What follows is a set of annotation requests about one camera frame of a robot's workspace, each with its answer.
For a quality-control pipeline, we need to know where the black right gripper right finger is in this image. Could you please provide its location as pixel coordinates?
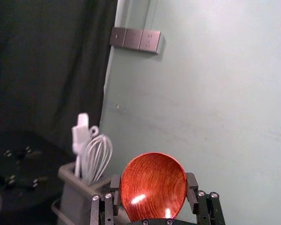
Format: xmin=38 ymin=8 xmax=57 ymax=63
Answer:
xmin=185 ymin=172 xmax=227 ymax=225

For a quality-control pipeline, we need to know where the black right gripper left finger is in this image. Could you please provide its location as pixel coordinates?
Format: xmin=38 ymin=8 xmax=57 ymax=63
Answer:
xmin=90 ymin=174 xmax=121 ymax=225

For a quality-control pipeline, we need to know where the red wooden spoon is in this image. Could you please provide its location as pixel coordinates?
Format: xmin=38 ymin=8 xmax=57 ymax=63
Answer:
xmin=119 ymin=152 xmax=187 ymax=222

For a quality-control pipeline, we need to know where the grey utensil holder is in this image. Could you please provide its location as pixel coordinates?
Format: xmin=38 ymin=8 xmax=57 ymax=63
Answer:
xmin=51 ymin=161 xmax=122 ymax=225

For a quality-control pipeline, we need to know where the white spatula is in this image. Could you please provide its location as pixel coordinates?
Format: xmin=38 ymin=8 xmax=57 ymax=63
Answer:
xmin=71 ymin=112 xmax=90 ymax=179

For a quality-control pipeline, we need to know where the black round base with bolts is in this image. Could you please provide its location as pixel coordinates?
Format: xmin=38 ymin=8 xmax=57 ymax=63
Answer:
xmin=0 ymin=130 xmax=72 ymax=213

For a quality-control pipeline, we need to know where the dark curtain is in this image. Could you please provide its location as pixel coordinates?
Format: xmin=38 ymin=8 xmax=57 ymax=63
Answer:
xmin=0 ymin=0 xmax=119 ymax=169

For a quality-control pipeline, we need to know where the white wire whisk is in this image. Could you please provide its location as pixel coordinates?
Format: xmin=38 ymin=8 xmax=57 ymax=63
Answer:
xmin=85 ymin=125 xmax=114 ymax=184

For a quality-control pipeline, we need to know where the grey wall socket plate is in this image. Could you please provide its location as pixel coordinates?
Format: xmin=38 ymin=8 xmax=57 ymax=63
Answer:
xmin=139 ymin=29 xmax=166 ymax=56
xmin=109 ymin=26 xmax=127 ymax=47
xmin=123 ymin=28 xmax=144 ymax=50

